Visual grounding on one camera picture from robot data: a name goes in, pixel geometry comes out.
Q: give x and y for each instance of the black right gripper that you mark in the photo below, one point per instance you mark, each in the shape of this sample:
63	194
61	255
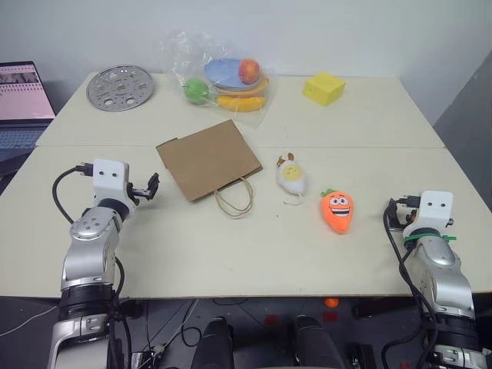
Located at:
401	217

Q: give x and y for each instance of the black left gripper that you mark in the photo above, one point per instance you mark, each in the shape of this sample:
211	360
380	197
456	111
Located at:
137	192

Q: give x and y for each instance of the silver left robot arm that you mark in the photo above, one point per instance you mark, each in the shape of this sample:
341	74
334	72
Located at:
90	246

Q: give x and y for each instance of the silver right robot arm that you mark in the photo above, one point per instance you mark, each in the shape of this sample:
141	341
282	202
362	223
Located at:
442	284

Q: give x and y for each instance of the brown paper bag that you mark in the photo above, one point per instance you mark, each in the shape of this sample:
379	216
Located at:
209	161

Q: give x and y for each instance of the clear plastic bag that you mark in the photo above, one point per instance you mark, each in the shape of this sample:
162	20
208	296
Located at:
227	77

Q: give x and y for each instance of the green zip tie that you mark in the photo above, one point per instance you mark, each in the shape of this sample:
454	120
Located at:
423	235

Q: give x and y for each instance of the orange carrot plush toy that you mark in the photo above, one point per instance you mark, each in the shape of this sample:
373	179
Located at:
338	209

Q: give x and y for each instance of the silver perforated round disc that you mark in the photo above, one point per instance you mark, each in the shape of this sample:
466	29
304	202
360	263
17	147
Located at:
120	88

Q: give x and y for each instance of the green apple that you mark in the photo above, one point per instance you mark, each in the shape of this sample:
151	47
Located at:
196	90

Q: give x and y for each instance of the small orange ball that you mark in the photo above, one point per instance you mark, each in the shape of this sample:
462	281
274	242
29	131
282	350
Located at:
331	302

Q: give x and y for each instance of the white egg plush toy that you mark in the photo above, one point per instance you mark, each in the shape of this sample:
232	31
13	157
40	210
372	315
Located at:
293	176

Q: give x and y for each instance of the yellow banana toy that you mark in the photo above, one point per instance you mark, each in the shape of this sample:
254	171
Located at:
241	103

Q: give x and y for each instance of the blue plate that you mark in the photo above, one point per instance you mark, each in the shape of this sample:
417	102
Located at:
227	73

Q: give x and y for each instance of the orange plate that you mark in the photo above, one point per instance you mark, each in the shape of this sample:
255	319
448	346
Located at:
250	89

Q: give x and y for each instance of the red apple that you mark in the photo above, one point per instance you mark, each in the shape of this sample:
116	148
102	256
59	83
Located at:
250	70

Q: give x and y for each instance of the yellow cheese block toy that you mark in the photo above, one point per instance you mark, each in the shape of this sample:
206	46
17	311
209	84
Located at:
323	87

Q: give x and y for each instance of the dark rounded shape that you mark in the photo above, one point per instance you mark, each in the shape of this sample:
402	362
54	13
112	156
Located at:
213	344
314	342

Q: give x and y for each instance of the open laptop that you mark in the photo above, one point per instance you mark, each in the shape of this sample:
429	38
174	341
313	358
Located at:
17	107

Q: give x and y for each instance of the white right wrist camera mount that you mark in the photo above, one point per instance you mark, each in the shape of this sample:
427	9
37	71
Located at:
433	210

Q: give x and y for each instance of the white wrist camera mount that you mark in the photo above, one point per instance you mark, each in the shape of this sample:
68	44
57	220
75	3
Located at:
433	210
109	177

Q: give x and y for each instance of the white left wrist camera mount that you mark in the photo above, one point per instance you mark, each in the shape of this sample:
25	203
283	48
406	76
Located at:
109	177

